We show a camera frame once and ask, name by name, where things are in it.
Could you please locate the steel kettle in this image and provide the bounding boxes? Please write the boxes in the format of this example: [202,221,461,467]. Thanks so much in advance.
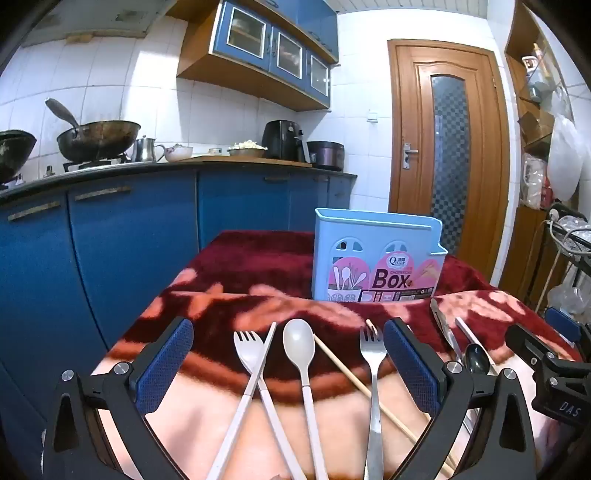
[131,135,166,163]

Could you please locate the wooden cutting board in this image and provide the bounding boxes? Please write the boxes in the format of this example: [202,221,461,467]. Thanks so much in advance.
[178,154,312,166]

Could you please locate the metal fork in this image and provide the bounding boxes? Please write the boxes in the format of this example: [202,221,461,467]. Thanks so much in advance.
[359,325,387,480]

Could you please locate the metal bowl of food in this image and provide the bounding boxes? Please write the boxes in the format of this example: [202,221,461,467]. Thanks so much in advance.
[227,140,269,158]

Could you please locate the white power cable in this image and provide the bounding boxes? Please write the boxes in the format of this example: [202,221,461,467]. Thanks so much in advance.
[531,212,591,315]

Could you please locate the wooden door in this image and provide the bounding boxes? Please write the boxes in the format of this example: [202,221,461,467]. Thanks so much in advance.
[387,39,511,289]

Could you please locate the clear plastic bag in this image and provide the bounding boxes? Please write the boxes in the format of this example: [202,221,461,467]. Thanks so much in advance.
[549,281,585,315]

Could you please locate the small black wok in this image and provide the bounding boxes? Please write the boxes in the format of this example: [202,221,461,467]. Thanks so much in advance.
[0,130,38,183]

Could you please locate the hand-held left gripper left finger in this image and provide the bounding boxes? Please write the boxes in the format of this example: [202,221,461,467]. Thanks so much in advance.
[41,316,195,480]

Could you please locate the red floral blanket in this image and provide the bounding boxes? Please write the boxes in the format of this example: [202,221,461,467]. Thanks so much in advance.
[90,229,591,480]

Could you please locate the metal spatula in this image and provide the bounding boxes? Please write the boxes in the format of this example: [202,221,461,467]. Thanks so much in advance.
[45,98,81,139]

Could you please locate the dark rice cooker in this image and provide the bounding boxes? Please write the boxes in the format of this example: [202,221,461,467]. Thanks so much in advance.
[305,141,345,171]

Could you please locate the white plastic bag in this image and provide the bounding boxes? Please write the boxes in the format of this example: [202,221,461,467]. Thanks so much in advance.
[547,115,585,201]

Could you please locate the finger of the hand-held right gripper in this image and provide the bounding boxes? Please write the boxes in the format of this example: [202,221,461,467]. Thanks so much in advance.
[544,307,583,344]
[505,324,561,370]

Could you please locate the blue wall cabinet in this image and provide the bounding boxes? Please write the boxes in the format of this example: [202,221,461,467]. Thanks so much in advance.
[177,0,340,112]

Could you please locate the wooden wall shelf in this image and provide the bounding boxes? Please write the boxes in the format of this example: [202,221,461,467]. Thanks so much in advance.
[499,0,591,305]

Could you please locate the white plastic fork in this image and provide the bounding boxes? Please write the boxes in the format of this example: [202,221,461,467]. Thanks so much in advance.
[233,330,296,480]

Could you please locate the cardboard box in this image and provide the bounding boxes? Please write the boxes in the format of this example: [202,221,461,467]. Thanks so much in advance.
[517,111,555,144]

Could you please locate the blue base cabinets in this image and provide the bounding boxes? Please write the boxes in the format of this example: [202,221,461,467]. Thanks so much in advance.
[0,168,358,462]

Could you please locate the gas stove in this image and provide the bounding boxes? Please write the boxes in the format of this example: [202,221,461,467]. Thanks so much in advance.
[62,157,132,172]

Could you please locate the metal table knife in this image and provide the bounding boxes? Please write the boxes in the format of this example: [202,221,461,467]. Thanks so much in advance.
[429,298,462,363]

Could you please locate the white plastic spoon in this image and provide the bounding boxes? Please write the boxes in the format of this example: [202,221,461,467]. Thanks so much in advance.
[283,318,329,480]

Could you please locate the wooden chopstick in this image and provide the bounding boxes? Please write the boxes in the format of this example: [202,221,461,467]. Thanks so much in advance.
[314,335,455,480]

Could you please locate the range hood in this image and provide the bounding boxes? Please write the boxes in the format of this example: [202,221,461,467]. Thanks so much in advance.
[23,0,178,47]

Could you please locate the large black wok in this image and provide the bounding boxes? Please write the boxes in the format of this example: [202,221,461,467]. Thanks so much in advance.
[57,120,141,162]

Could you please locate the metal spoon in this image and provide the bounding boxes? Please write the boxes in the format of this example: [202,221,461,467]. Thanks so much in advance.
[464,344,491,374]

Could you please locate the black air fryer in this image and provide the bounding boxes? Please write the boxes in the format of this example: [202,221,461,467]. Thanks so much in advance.
[261,120,311,162]

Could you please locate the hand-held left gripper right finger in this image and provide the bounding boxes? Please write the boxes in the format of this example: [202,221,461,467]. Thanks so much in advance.
[383,316,539,480]

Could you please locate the light blue utensil box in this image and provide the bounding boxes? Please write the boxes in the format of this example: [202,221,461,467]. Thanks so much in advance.
[313,208,448,303]

